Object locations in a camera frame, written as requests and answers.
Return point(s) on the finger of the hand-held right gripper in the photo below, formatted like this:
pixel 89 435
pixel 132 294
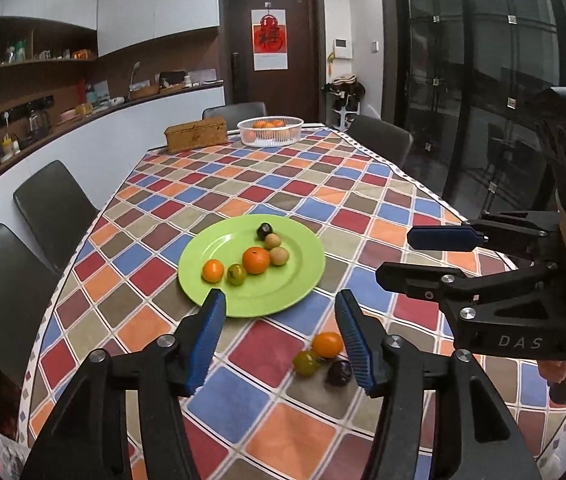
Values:
pixel 413 280
pixel 443 238

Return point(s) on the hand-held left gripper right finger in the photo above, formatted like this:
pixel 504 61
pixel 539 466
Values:
pixel 358 345

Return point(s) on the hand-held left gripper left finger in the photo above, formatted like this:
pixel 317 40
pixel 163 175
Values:
pixel 208 345

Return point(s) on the dark purple plum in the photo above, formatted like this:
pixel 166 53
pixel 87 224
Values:
pixel 263 230
pixel 339 372

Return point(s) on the green plum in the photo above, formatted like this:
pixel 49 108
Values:
pixel 306 362
pixel 235 274

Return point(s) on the green plate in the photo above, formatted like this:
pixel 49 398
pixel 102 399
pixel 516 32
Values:
pixel 293 285

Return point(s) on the large orange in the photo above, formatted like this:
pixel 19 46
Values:
pixel 256 260

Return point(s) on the brown kiwi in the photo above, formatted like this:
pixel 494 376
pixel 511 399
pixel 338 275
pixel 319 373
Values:
pixel 278 256
pixel 273 240

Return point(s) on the person's right hand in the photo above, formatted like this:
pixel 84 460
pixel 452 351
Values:
pixel 553 371

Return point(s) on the checkered colourful tablecloth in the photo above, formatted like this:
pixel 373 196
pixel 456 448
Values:
pixel 243 400

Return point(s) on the dark grey dining chair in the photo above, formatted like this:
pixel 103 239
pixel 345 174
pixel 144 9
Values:
pixel 3 290
pixel 380 137
pixel 53 205
pixel 233 109

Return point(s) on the dark glass cabinet doors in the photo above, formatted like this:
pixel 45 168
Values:
pixel 473 85

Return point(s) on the rack with clothes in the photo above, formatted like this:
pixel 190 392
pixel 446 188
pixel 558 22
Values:
pixel 345 95

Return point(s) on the white plastic basket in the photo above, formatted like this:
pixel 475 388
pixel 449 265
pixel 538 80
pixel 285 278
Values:
pixel 270 137

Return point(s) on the tangerine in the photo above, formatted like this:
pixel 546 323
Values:
pixel 278 123
pixel 259 124

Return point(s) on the wooden rectangular box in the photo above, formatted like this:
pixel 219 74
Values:
pixel 195 135

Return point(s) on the white base cabinets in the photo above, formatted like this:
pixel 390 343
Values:
pixel 113 140

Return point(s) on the dark brown door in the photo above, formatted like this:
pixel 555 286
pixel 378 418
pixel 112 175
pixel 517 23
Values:
pixel 303 35

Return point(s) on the woven tray basket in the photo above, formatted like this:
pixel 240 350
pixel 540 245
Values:
pixel 144 91

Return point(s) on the red white door poster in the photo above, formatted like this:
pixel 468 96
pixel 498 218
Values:
pixel 269 40

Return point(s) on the black box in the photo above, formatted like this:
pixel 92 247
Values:
pixel 172 79

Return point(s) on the teal box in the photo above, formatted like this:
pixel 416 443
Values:
pixel 98 92

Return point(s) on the white desk lamp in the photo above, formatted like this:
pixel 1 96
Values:
pixel 134 75

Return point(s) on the glass kettle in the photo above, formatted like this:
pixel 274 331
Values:
pixel 38 120

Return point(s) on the white wall intercom panel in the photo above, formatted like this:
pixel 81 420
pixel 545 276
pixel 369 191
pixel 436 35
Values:
pixel 341 49

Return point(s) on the wooden wall shelf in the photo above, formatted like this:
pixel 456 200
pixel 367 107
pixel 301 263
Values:
pixel 38 62

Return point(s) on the white wall cabinets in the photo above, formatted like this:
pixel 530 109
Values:
pixel 128 10

